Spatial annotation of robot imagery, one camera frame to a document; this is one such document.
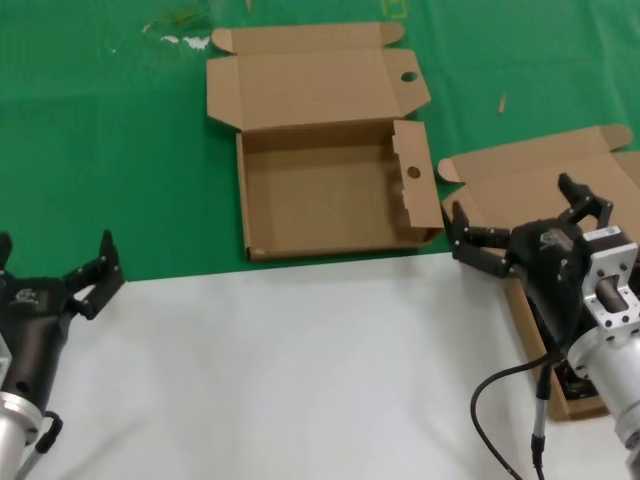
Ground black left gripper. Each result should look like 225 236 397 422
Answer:
0 229 126 404

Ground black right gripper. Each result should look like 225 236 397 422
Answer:
451 173 614 359

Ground open cardboard box, plain flaps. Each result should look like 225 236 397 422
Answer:
437 124 640 421

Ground open cardboard box, holed flaps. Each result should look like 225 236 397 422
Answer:
205 21 446 262

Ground green tablecloth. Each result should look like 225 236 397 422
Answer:
0 0 640 285

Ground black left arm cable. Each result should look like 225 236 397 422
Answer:
19 409 65 480

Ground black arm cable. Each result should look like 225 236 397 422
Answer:
469 349 574 480
19 409 65 480

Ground black cable bundle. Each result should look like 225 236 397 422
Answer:
517 279 609 401

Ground grey-sleeved right connector cable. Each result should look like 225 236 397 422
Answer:
528 363 554 480

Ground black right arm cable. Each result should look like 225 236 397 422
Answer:
469 349 574 480

